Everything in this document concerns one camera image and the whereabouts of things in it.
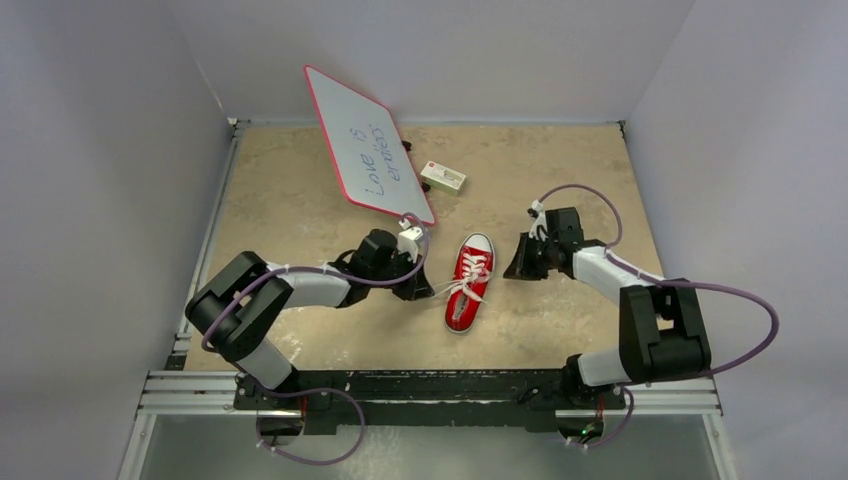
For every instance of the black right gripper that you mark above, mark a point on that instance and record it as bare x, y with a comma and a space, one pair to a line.
530, 253

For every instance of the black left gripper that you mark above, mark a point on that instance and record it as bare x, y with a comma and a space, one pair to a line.
415, 289

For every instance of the red canvas sneaker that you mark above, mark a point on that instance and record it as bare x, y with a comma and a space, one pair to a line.
461, 311

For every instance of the white shoelace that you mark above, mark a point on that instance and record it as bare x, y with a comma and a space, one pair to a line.
475, 268

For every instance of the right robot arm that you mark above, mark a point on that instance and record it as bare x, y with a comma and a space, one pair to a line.
661, 334

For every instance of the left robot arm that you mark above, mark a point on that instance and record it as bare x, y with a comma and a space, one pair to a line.
235, 311

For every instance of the small white green box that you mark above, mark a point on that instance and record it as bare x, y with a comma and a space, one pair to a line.
443, 178

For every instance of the pink framed whiteboard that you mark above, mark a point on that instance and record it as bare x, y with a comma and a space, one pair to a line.
372, 165

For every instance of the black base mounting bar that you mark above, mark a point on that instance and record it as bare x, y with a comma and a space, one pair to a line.
536, 400

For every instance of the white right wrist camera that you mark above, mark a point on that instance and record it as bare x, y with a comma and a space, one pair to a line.
538, 230

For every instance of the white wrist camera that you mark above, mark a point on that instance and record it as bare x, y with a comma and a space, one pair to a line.
538, 230
410, 239

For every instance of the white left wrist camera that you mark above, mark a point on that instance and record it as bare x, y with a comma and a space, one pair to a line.
410, 239

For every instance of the aluminium rail frame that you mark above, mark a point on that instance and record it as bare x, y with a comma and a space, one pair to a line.
280, 198

